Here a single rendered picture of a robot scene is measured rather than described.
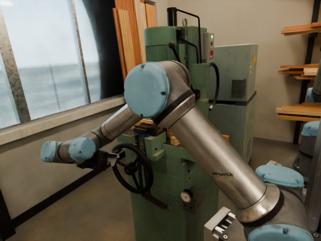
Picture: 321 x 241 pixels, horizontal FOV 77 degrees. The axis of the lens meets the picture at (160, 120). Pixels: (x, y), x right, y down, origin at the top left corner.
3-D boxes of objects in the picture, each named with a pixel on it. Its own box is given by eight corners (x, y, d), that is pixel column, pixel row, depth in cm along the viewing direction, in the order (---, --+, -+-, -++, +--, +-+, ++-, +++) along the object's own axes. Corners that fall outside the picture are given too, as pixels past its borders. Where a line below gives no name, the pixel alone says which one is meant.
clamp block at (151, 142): (132, 149, 114) (130, 135, 111) (146, 141, 124) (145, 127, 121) (153, 156, 106) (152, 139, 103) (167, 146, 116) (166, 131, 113)
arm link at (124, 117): (187, 50, 61) (98, 124, 87) (172, 50, 52) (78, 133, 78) (208, 82, 61) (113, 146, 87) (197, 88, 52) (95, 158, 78)
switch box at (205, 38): (198, 60, 132) (198, 33, 127) (205, 59, 139) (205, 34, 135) (208, 59, 128) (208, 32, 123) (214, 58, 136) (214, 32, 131)
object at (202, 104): (191, 117, 133) (191, 100, 130) (196, 115, 139) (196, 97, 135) (205, 119, 128) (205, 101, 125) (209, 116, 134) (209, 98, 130)
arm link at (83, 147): (99, 129, 73) (79, 134, 78) (74, 141, 63) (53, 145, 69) (106, 149, 74) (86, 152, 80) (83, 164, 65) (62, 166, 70)
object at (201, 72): (192, 88, 129) (192, 64, 125) (198, 86, 136) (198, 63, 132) (205, 89, 125) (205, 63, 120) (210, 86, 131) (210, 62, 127)
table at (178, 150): (105, 146, 128) (104, 137, 126) (137, 130, 151) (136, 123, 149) (193, 172, 94) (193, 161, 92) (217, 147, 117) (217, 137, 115)
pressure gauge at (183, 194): (180, 202, 108) (179, 190, 106) (183, 199, 111) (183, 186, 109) (191, 207, 105) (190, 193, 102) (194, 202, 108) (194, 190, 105)
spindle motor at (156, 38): (142, 86, 119) (136, 28, 110) (159, 82, 133) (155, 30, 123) (167, 88, 109) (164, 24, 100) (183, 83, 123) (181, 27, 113)
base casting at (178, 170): (125, 160, 135) (123, 148, 133) (171, 132, 180) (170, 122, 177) (185, 180, 110) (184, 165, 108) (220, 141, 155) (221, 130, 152)
